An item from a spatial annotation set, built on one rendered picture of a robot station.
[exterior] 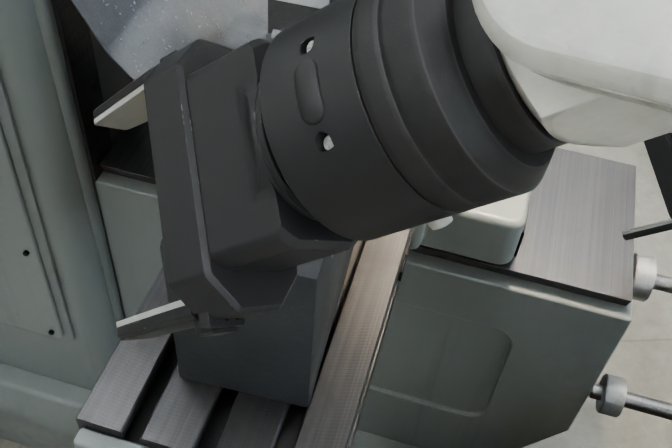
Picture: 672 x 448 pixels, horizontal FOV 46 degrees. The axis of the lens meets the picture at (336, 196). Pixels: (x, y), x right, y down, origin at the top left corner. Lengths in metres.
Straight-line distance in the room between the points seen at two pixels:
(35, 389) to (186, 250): 1.33
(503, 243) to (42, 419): 0.98
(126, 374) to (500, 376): 0.70
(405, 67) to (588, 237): 0.96
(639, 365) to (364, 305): 1.30
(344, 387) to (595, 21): 0.57
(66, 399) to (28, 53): 0.76
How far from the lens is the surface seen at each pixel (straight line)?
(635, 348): 2.04
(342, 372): 0.74
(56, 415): 1.64
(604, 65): 0.20
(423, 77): 0.24
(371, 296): 0.79
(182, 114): 0.33
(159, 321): 0.36
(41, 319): 1.48
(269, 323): 0.62
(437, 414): 1.42
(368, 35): 0.25
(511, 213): 1.05
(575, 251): 1.16
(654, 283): 1.27
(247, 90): 0.31
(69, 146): 1.17
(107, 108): 0.40
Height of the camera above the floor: 1.57
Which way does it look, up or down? 46 degrees down
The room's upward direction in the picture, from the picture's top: 5 degrees clockwise
